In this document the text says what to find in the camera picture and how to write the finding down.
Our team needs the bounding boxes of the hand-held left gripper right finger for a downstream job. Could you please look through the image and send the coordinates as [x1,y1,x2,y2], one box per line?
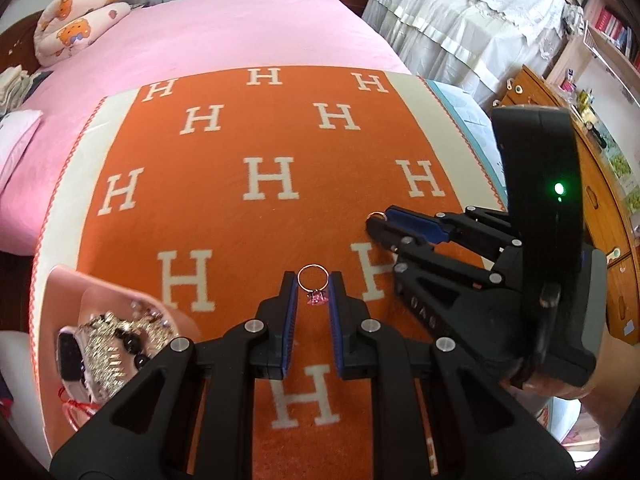
[327,271,578,480]

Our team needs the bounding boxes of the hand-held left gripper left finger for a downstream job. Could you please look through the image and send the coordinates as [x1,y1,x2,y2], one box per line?
[50,271,300,480]

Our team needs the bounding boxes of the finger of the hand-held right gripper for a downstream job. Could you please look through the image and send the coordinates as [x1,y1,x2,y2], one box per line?
[385,204,523,251]
[365,217,503,288]

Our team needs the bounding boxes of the silver ring with pink stone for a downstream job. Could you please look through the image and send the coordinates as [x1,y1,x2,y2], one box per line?
[297,264,332,307]

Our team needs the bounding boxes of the black bead bracelet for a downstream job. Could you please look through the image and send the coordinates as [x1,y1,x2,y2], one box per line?
[102,310,151,368]

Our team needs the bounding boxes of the pink jewelry box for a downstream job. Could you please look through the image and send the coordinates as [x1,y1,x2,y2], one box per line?
[37,265,203,456]

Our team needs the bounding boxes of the black watch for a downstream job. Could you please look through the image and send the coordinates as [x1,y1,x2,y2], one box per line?
[57,331,86,386]

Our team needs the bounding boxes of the person's right forearm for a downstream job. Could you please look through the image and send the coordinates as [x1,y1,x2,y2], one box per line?
[545,330,640,456]

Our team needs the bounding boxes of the person's right hand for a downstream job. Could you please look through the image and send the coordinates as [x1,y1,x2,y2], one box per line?
[502,282,562,392]

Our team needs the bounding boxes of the wooden cabinet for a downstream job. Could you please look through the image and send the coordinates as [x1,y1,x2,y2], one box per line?
[492,64,640,346]

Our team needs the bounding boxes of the light blue quilt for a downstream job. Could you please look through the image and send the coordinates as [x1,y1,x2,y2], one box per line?
[425,79,508,206]

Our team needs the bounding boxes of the wooden bookshelf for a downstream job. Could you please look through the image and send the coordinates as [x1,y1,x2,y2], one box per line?
[545,0,640,91]

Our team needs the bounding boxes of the orange letter-print blanket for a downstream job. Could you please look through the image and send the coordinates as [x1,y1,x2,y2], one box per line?
[30,67,506,480]

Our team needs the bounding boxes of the row of books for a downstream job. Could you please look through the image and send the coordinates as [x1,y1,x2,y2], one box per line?
[595,5,640,68]

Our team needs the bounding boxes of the pink bed sheet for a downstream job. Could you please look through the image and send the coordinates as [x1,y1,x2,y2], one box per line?
[0,0,416,256]

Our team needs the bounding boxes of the white pillow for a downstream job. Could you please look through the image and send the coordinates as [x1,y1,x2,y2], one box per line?
[0,109,45,191]

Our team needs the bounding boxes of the stack of folded cloths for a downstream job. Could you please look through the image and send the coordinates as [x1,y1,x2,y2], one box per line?
[0,65,53,116]

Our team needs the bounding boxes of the bear-print pillow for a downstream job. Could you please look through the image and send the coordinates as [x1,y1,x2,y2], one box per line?
[32,0,132,68]

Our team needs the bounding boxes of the dark wooden headboard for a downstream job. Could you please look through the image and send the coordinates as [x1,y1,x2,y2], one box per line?
[0,7,46,78]

